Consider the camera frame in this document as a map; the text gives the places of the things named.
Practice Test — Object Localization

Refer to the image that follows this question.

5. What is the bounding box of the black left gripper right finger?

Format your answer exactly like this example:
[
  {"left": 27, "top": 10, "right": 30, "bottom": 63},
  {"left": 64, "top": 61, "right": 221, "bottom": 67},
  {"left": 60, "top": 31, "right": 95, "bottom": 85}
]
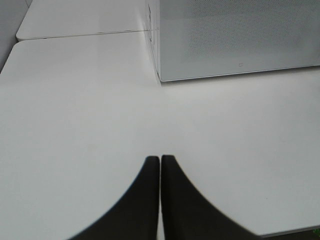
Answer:
[{"left": 161, "top": 155, "right": 260, "bottom": 240}]

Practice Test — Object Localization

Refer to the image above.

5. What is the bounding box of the white microwave door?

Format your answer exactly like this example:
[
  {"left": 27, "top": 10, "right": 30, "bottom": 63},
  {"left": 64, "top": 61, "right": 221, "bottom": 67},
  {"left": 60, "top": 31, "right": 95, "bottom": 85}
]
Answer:
[{"left": 158, "top": 0, "right": 320, "bottom": 83}]

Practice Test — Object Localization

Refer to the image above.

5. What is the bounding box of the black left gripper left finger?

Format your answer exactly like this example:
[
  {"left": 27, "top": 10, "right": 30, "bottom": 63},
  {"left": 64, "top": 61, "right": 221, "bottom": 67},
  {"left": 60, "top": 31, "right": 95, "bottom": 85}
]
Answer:
[{"left": 72, "top": 156, "right": 160, "bottom": 240}]

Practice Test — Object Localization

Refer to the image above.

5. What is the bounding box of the white microwave oven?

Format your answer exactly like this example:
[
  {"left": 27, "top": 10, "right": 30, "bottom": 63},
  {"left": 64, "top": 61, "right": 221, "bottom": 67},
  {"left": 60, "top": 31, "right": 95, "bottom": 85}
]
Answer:
[{"left": 144, "top": 0, "right": 320, "bottom": 83}]

